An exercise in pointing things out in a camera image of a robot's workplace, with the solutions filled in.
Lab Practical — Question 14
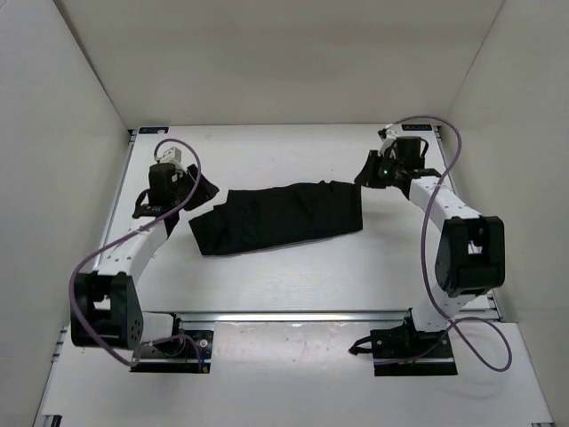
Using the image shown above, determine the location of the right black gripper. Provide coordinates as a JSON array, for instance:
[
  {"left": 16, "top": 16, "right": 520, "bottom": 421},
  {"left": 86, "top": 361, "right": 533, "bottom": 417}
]
[{"left": 353, "top": 151, "right": 401, "bottom": 190}]

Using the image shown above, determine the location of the black pleated skirt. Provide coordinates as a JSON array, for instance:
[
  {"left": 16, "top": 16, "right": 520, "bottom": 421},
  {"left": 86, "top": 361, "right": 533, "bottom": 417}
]
[{"left": 189, "top": 181, "right": 363, "bottom": 256}]

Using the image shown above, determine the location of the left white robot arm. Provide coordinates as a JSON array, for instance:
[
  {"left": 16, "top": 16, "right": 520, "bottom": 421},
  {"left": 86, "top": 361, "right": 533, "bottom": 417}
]
[{"left": 70, "top": 161, "right": 219, "bottom": 354}]

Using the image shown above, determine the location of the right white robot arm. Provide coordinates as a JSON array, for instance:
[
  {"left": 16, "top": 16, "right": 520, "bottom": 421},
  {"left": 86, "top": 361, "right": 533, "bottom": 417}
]
[{"left": 355, "top": 130, "right": 505, "bottom": 357}]

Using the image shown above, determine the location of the right blue corner label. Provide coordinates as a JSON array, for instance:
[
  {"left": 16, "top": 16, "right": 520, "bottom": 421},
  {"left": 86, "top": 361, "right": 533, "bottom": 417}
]
[{"left": 401, "top": 124, "right": 432, "bottom": 132}]

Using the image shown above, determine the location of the blue corner label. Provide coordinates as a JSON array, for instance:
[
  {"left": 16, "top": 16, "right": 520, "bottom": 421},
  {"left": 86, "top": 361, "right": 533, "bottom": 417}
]
[
  {"left": 401, "top": 124, "right": 432, "bottom": 132},
  {"left": 138, "top": 126, "right": 169, "bottom": 134}
]

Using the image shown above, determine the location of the left blue corner label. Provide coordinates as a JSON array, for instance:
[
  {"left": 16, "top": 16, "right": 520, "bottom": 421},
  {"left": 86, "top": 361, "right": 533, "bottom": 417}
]
[{"left": 138, "top": 126, "right": 169, "bottom": 134}]

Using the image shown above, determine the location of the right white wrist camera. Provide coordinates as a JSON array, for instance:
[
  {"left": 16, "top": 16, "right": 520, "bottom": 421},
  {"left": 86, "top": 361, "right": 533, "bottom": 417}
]
[{"left": 378, "top": 124, "right": 398, "bottom": 156}]

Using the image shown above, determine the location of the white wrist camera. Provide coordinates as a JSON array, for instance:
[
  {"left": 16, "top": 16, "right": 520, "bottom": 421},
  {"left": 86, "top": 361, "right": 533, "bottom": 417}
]
[
  {"left": 378, "top": 124, "right": 398, "bottom": 156},
  {"left": 155, "top": 147, "right": 184, "bottom": 171}
]

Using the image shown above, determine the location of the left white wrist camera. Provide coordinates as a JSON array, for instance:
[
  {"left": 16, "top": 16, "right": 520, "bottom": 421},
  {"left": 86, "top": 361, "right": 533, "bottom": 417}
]
[{"left": 155, "top": 147, "right": 184, "bottom": 171}]

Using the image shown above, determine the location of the aluminium front rail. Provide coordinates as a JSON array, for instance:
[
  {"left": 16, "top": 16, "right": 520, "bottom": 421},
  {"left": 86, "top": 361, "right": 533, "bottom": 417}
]
[{"left": 141, "top": 309, "right": 503, "bottom": 325}]

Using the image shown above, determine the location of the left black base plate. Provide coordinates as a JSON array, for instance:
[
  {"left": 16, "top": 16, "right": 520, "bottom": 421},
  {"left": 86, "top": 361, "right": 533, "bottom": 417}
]
[{"left": 130, "top": 324, "right": 214, "bottom": 375}]

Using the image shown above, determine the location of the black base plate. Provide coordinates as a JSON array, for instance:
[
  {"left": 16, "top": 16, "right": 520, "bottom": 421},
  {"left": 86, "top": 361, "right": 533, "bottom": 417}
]
[
  {"left": 130, "top": 324, "right": 214, "bottom": 375},
  {"left": 349, "top": 325, "right": 458, "bottom": 377}
]

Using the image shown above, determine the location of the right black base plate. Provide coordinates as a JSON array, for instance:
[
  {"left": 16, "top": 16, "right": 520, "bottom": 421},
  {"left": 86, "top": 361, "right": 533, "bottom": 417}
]
[{"left": 349, "top": 325, "right": 458, "bottom": 377}]

